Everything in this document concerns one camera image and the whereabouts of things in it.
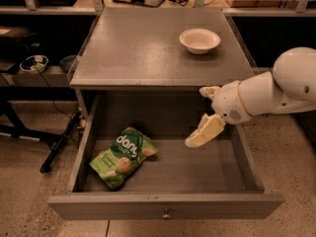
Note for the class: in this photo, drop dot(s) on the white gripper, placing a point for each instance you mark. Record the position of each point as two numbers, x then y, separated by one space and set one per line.
227 102

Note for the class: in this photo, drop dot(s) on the black stand legs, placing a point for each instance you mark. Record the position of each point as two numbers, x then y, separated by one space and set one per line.
19 130

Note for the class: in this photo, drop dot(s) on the white paper bowl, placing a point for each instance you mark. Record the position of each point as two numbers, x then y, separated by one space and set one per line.
199 41

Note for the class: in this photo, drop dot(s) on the metal drawer knob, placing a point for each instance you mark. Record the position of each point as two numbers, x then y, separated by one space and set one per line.
166 215

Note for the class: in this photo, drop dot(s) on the dark small bowl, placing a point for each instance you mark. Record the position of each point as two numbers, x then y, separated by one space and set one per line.
67 62

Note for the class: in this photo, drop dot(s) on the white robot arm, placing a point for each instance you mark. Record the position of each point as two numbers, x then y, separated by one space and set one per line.
290 87

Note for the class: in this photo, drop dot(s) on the green rice chip bag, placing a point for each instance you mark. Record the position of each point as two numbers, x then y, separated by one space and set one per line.
126 153

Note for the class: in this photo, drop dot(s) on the grey shelf rack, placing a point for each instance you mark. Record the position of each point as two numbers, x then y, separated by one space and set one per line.
264 33

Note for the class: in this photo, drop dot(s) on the open grey top drawer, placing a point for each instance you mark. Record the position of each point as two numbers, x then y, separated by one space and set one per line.
218 180

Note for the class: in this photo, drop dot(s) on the white bowl with cable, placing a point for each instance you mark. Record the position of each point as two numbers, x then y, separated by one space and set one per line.
34 63

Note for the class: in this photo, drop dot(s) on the grey cabinet counter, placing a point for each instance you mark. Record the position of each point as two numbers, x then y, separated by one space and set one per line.
140 49

